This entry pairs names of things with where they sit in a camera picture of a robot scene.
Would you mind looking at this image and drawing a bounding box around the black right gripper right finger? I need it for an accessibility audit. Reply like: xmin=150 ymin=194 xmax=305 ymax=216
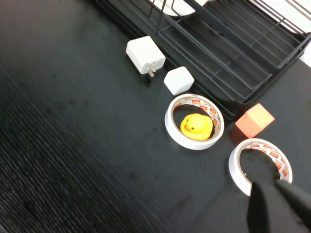
xmin=275 ymin=180 xmax=311 ymax=227

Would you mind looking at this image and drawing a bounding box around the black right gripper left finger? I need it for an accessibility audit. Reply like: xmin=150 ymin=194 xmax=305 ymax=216
xmin=246 ymin=181 xmax=276 ymax=233

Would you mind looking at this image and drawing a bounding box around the white round plate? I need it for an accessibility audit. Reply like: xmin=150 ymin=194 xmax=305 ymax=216
xmin=149 ymin=0 xmax=208 ymax=17

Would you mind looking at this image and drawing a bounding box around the white double-sided tape roll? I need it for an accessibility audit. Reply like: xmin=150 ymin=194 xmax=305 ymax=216
xmin=164 ymin=93 xmax=225 ymax=150
xmin=228 ymin=138 xmax=294 ymax=197

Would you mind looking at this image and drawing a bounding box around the orange cube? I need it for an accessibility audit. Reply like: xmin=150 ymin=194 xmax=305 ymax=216
xmin=234 ymin=103 xmax=276 ymax=139

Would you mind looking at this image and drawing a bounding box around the yellow rubber duck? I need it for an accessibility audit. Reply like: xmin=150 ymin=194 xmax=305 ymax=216
xmin=180 ymin=113 xmax=214 ymax=141

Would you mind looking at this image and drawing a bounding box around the small white cube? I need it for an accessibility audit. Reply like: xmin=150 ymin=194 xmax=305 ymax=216
xmin=163 ymin=66 xmax=195 ymax=96

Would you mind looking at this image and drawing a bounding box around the white power adapter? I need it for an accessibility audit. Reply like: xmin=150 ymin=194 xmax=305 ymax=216
xmin=125 ymin=35 xmax=167 ymax=78

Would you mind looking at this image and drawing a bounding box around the black wire dish rack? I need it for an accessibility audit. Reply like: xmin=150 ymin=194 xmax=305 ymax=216
xmin=92 ymin=0 xmax=311 ymax=122

